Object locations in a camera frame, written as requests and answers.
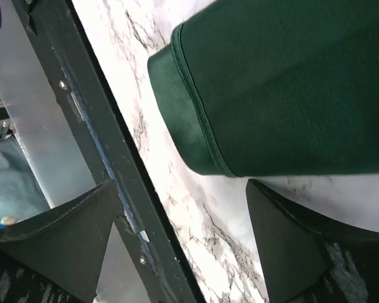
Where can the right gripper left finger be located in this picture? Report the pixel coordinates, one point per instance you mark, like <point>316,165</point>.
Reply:
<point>57,256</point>

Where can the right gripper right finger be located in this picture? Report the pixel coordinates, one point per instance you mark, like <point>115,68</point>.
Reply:
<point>308,257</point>

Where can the dark green cloth napkin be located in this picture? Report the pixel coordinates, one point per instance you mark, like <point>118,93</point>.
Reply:
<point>273,88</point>

